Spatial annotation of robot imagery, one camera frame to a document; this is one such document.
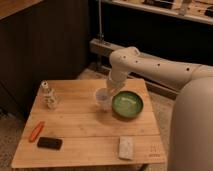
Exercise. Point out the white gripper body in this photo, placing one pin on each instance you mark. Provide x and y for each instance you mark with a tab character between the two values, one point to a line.
115	85

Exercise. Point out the black smartphone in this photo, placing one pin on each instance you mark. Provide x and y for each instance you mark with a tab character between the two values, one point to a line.
50	143

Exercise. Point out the upper workbench shelf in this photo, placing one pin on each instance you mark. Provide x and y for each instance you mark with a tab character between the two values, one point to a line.
200	11

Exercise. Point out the small clear glass bottle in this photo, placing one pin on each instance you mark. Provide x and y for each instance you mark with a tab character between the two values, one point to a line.
49	95

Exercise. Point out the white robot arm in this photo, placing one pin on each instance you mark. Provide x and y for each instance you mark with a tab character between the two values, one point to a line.
191	131

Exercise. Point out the dark wooden cabinet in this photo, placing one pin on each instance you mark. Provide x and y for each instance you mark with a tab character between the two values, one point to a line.
48	41

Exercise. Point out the metal pole stand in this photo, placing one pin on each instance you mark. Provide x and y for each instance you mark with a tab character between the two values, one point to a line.
101	35

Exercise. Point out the green ceramic bowl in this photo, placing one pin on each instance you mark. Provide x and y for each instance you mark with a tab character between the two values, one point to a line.
127	104

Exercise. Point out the wooden shelf beam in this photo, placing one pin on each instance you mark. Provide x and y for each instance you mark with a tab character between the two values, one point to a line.
105	49

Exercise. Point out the orange marker pen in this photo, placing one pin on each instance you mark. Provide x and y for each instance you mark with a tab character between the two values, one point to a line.
36	131

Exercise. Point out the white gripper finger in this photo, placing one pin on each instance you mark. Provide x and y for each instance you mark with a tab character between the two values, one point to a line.
115	94
107	93

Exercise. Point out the wooden folding table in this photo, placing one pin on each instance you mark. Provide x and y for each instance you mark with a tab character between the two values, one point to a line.
90	136

